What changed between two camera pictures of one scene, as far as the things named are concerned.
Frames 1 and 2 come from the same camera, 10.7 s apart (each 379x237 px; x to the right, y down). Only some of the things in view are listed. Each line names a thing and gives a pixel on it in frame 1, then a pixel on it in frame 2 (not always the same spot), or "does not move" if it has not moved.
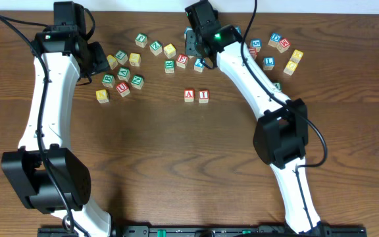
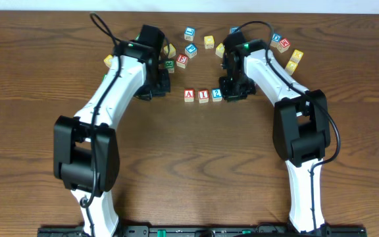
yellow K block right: [296, 56] does not move
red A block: [189, 95] does not move
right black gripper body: [192, 46] to [237, 87]
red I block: [203, 96] does not move
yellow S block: [170, 51] does not move
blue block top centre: [187, 28] does not move
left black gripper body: [96, 60] to [159, 84]
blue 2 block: [199, 66] to [216, 95]
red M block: [283, 45] does not move
